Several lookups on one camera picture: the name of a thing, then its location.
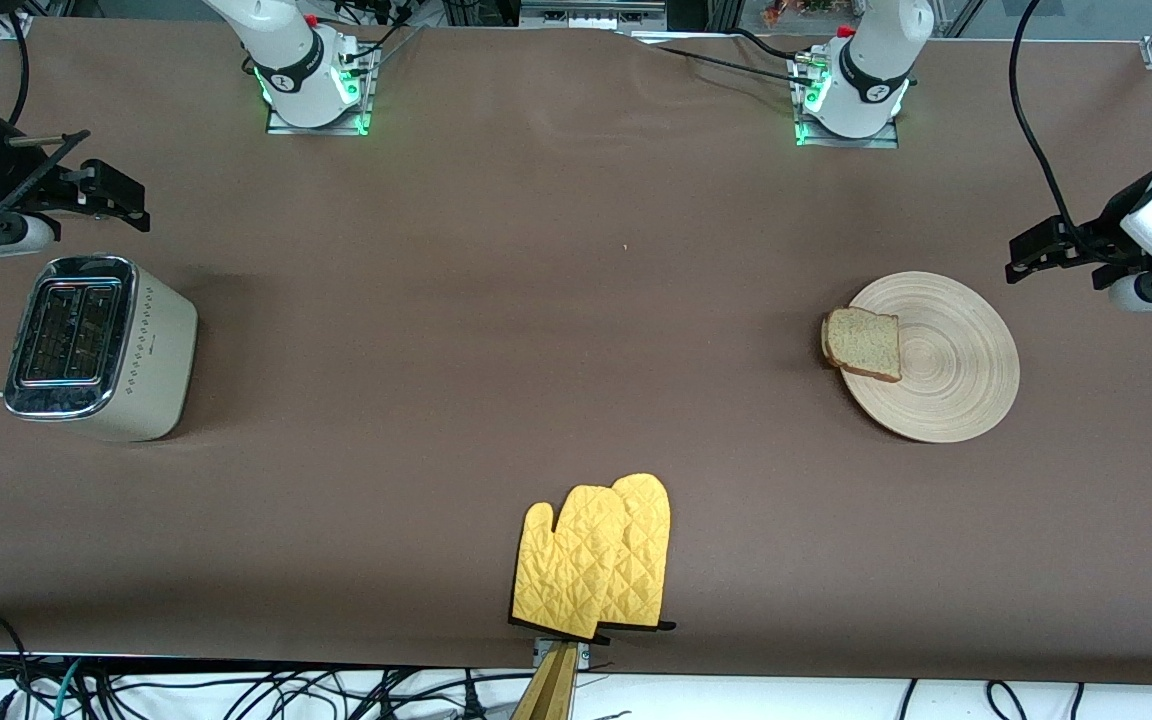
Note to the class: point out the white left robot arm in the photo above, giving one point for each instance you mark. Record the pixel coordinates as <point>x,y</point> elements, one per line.
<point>871,60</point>

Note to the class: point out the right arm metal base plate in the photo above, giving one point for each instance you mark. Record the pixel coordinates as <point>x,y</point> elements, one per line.
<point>368,90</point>

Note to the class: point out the yellow quilted oven mitt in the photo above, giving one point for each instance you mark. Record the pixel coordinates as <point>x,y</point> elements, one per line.
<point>646,560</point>
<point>571,570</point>

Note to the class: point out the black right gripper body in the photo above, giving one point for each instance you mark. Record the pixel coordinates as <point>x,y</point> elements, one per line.
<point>8,170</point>

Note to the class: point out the cream and chrome toaster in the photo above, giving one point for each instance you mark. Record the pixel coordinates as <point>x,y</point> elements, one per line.
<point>156,350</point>

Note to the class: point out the slice of brown bread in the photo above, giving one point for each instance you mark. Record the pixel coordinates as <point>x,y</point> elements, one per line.
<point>866,345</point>

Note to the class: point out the round wooden plate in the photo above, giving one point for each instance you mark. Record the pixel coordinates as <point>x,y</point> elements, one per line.
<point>956,370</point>

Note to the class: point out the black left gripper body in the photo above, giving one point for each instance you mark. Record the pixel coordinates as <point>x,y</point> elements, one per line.
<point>1104,236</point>

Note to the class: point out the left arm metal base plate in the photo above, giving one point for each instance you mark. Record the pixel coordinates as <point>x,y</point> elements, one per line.
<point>886,138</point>

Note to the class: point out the small metal bracket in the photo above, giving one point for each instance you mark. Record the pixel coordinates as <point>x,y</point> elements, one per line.
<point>584,655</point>

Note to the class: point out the brown table cover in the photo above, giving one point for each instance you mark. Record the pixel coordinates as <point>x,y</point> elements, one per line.
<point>536,250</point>

